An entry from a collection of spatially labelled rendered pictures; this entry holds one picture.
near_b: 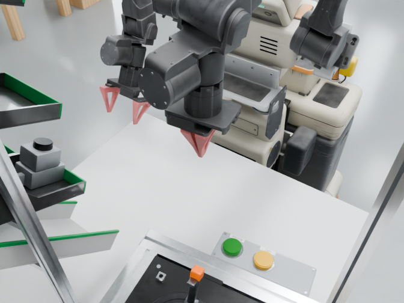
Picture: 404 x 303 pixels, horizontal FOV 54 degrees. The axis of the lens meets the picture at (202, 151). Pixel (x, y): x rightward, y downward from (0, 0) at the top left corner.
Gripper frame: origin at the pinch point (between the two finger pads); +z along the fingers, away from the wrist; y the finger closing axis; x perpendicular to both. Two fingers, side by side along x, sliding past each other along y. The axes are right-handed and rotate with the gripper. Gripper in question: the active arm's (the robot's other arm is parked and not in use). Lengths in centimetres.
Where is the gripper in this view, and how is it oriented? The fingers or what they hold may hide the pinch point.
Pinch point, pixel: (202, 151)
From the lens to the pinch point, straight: 65.9
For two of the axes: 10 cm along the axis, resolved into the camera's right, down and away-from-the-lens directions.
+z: -0.2, 7.3, 6.8
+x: 4.4, -6.0, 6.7
